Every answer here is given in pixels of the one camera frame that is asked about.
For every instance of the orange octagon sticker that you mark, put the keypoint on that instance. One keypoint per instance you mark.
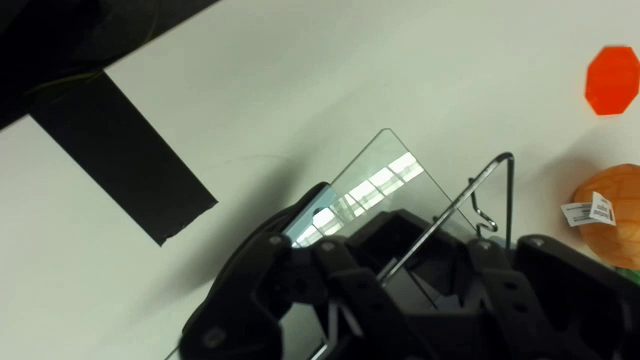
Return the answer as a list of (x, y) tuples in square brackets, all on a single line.
[(613, 81)]

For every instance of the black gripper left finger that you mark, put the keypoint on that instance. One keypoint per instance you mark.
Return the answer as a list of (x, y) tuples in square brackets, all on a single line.
[(240, 315)]

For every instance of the metal wire oven rack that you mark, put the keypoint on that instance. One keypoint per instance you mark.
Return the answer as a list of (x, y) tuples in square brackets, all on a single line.
[(429, 273)]

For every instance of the orange plush pumpkin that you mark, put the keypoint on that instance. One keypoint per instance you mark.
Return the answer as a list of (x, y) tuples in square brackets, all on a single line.
[(604, 210)]

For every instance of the black tape strip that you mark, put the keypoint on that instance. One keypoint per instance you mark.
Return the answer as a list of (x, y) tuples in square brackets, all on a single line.
[(124, 155)]

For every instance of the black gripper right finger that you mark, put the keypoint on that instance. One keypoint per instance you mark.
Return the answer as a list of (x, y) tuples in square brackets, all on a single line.
[(552, 303)]

